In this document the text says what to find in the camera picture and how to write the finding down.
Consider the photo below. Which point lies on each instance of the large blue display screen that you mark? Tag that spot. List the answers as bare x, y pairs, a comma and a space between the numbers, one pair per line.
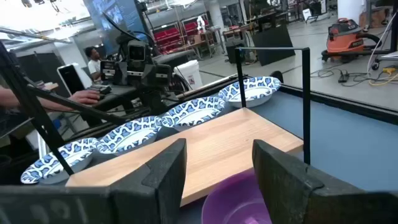
105, 18

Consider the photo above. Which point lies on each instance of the person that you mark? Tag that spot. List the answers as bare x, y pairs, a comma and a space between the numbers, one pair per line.
84, 97
93, 67

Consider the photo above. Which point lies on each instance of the blue table mat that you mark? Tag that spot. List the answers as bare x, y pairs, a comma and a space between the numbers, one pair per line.
342, 149

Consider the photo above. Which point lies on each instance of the red storage bin rack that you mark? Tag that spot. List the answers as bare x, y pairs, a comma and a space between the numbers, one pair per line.
166, 37
190, 26

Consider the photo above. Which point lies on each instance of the black computer tower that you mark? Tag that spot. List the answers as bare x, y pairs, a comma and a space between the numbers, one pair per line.
234, 53

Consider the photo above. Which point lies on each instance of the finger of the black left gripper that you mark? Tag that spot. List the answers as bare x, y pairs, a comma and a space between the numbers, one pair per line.
161, 76
108, 71

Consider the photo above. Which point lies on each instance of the black power adapter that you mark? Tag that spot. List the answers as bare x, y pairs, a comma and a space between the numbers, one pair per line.
343, 77

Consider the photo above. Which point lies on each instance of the black keyboard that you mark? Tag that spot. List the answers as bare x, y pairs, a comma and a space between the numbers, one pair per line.
101, 88

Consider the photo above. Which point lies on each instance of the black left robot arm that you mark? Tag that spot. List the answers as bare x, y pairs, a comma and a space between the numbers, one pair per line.
152, 99

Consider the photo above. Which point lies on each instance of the black desk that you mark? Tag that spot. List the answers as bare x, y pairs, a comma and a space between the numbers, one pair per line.
121, 91

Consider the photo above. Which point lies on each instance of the black curved bracket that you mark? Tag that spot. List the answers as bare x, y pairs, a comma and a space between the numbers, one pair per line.
276, 76

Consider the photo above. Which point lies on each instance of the orange shop vacuum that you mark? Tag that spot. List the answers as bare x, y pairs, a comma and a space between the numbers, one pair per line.
345, 40

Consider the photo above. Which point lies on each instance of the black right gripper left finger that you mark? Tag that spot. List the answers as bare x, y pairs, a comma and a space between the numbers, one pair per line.
149, 193

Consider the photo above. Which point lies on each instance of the blue patterned paper bowl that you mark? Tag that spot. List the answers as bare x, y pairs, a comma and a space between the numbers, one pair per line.
34, 172
130, 137
192, 113
264, 84

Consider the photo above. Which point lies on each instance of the black perforated panel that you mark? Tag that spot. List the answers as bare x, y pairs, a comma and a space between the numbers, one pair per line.
273, 43

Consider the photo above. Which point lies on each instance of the wooden shelf with black frame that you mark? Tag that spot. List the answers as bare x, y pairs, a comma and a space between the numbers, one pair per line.
224, 140

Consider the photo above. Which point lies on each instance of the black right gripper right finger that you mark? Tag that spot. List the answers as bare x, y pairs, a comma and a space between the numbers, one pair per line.
295, 193

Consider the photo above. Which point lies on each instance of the black metal rig frame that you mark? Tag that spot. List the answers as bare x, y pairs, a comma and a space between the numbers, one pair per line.
32, 107

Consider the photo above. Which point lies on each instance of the white computer tower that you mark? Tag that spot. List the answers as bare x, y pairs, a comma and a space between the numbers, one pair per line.
70, 79

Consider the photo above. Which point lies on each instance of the white robot figure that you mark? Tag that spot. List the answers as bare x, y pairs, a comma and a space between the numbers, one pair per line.
201, 23

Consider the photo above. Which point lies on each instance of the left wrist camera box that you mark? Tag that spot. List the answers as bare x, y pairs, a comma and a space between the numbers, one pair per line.
136, 53

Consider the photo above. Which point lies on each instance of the white plastic bucket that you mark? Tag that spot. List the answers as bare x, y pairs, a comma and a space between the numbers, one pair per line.
189, 74

